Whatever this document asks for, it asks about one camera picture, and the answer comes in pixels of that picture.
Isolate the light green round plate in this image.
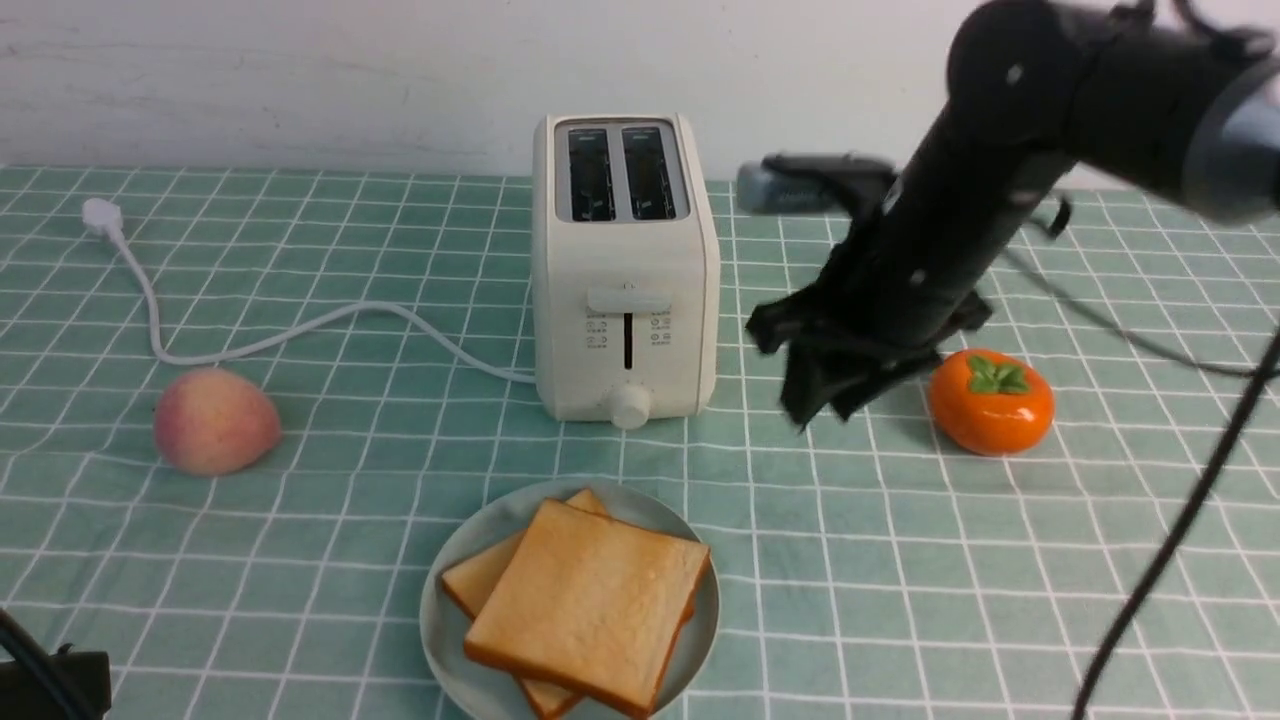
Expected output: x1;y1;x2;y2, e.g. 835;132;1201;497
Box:
419;479;721;719

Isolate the toast slice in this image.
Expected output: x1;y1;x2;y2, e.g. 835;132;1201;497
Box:
463;498;712;719
442;488;698;720

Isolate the green checkered tablecloth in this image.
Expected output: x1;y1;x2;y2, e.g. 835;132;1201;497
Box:
1;167;1277;719

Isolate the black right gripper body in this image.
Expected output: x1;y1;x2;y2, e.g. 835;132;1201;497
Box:
800;120;1075;363

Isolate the orange persimmon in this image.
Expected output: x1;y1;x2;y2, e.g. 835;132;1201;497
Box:
927;348;1056;457

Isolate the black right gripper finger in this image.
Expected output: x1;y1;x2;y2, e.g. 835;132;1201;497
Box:
745;290;851;429
828;350;942;423

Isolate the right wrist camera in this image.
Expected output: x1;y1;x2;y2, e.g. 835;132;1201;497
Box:
735;152;897;222

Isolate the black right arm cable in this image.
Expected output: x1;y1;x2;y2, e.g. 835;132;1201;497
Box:
1000;195;1280;720

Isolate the white two-slot toaster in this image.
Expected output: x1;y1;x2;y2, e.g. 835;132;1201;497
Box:
530;114;721;430

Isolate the white toaster power cord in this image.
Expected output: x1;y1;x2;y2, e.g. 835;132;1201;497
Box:
81;199;538;386

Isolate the pink peach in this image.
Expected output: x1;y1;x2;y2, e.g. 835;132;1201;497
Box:
154;366;283;477

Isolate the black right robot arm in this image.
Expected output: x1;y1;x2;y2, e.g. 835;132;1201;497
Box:
736;1;1277;427

